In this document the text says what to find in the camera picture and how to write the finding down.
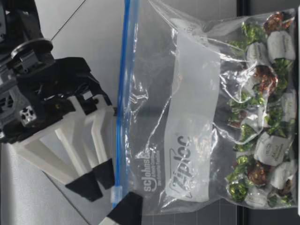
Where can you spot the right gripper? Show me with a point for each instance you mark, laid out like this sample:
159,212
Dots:
58,79

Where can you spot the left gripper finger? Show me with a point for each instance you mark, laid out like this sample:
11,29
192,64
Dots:
126,208

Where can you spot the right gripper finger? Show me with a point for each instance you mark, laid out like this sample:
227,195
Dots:
104,174
84,185

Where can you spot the clear zip bag with candies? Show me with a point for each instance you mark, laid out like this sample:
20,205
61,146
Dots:
187,105

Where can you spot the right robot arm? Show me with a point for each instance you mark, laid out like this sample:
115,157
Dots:
23,23

